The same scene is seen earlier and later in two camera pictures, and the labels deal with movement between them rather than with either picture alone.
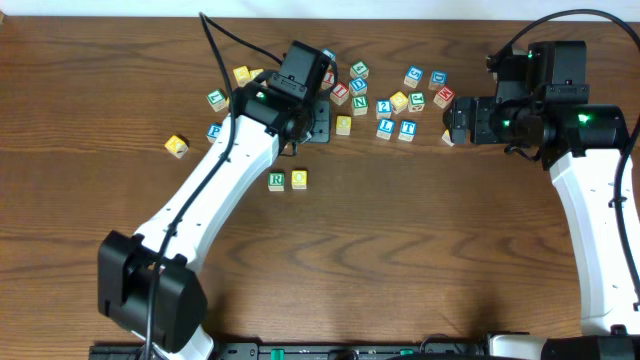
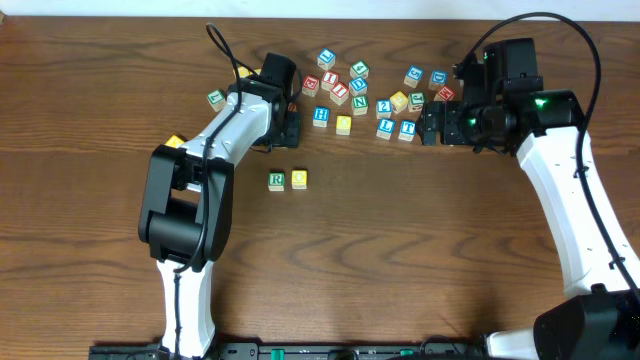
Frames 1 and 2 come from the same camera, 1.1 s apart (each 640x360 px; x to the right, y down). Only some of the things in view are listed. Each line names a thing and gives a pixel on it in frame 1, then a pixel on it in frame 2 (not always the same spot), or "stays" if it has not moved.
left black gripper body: x=321 y=121 to x=288 y=132
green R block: x=276 y=181 stays
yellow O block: x=299 y=179 stays
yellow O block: x=343 y=125 stays
